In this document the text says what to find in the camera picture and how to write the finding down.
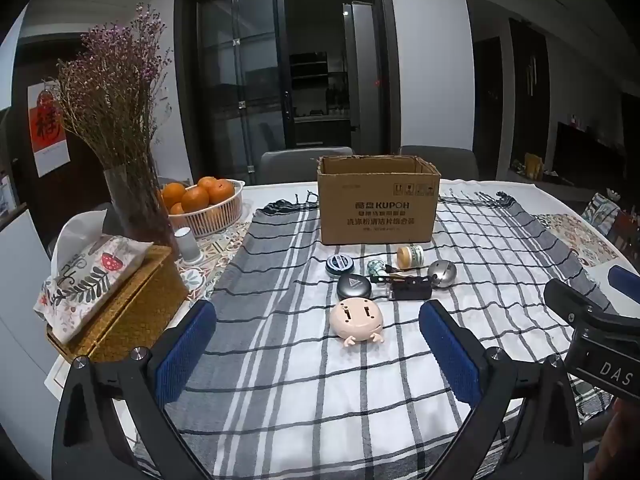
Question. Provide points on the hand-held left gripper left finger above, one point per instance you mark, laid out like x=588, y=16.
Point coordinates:
x=185, y=355

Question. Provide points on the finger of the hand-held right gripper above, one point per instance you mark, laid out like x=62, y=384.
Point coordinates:
x=627, y=282
x=570, y=302

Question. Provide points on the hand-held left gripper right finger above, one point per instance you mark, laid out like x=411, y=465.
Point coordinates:
x=450, y=355

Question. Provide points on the pink round plastic device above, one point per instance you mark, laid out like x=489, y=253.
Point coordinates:
x=355, y=317

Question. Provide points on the brown cardboard box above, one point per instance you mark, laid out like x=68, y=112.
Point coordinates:
x=377, y=210

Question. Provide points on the woven straw box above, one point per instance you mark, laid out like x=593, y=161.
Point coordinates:
x=140, y=300

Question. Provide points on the patterned chair cushion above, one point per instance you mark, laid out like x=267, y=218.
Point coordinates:
x=600, y=212

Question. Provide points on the black rectangular gadget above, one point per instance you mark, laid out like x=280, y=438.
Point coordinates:
x=410, y=290

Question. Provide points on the silver metal ball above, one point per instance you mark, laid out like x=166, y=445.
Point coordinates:
x=442, y=274

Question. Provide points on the grey white plaid cloth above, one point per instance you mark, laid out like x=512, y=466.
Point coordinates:
x=285, y=350

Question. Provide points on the black metal clip tool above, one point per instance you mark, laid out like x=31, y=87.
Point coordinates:
x=382, y=277

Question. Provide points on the small white cylinder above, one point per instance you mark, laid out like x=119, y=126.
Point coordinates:
x=187, y=247

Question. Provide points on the beige tape roll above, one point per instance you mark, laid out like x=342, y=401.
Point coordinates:
x=409, y=255

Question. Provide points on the green patterned tape roll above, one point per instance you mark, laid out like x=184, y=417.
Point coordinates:
x=376, y=266

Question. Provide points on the black round case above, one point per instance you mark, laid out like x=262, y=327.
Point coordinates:
x=353, y=286

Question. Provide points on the white low bench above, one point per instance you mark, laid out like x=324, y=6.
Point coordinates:
x=550, y=185

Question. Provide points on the floral fabric tissue cover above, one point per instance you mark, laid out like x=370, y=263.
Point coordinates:
x=90, y=280

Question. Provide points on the black low cabinet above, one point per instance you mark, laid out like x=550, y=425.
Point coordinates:
x=590, y=152

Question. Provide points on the white plastic fruit basket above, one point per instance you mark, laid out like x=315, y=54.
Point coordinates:
x=215, y=220

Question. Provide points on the yellow box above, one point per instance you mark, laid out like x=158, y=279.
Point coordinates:
x=533, y=165

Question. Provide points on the dark round tin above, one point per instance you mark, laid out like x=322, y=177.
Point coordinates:
x=338, y=265

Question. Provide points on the orange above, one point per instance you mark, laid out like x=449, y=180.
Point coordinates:
x=221, y=191
x=177, y=208
x=174, y=193
x=195, y=200
x=206, y=182

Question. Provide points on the grey dining chair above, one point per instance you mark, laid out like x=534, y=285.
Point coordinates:
x=450, y=162
x=290, y=165

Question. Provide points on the dark wooden door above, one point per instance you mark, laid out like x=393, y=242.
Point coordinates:
x=530, y=90

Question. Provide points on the glass vase with dried flowers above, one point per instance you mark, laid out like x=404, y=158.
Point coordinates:
x=112, y=95

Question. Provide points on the dark sliding glass door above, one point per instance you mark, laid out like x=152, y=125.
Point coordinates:
x=235, y=85

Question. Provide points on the silver refrigerator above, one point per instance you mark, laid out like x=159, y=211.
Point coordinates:
x=362, y=75

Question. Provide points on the red white wall calendar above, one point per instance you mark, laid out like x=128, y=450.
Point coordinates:
x=47, y=130

